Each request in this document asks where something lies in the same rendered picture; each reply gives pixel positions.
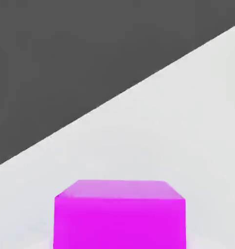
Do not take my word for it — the small magenta cube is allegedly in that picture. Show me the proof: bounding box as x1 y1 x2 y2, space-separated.
53 179 187 249

